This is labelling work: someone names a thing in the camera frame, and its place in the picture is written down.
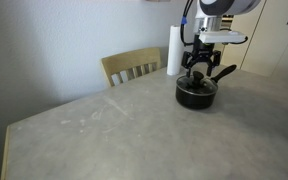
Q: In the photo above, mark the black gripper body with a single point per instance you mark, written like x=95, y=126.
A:
x=202, y=50

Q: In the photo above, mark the white paper towel roll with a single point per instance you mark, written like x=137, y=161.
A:
x=174, y=50

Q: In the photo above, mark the tall beige cupboard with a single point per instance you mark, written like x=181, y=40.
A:
x=270, y=50

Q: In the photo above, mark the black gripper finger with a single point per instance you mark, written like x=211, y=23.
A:
x=212, y=61
x=186, y=61

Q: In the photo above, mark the wooden slatted chair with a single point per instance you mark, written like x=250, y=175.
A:
x=130, y=59

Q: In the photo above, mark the glass lid with black knob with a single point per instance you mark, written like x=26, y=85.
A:
x=197, y=81

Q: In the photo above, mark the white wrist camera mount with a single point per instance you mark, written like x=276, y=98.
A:
x=222, y=36

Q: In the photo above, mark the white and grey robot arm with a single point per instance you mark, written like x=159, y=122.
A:
x=224, y=6

